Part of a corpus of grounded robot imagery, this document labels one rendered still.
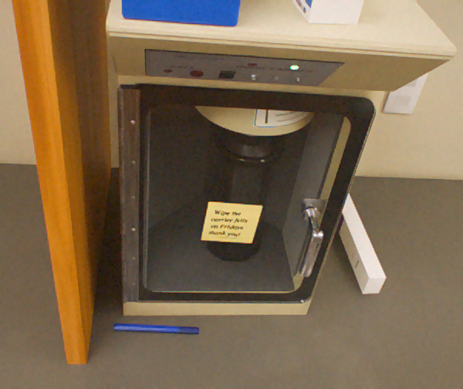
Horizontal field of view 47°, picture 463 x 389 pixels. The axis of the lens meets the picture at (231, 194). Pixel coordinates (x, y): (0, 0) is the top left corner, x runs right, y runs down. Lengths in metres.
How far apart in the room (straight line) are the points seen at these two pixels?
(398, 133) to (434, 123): 0.08
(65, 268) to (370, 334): 0.54
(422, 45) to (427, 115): 0.78
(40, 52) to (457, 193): 1.07
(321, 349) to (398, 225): 0.39
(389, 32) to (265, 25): 0.12
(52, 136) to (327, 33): 0.29
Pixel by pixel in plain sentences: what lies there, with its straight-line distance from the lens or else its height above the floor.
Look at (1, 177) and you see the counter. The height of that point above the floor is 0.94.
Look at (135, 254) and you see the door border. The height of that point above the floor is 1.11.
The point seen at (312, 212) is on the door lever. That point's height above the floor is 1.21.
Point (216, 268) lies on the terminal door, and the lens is 0.83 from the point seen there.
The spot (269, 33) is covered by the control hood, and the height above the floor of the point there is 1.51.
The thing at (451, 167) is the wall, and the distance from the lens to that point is 1.44.
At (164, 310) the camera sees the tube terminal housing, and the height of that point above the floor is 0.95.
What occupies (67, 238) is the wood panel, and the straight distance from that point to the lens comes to 0.68.
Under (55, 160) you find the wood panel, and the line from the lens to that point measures 0.60.
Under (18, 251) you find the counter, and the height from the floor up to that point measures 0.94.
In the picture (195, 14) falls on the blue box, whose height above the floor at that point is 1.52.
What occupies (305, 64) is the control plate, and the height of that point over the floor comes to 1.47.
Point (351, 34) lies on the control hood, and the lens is 0.52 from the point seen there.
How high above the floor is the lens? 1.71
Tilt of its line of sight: 41 degrees down
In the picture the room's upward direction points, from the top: 9 degrees clockwise
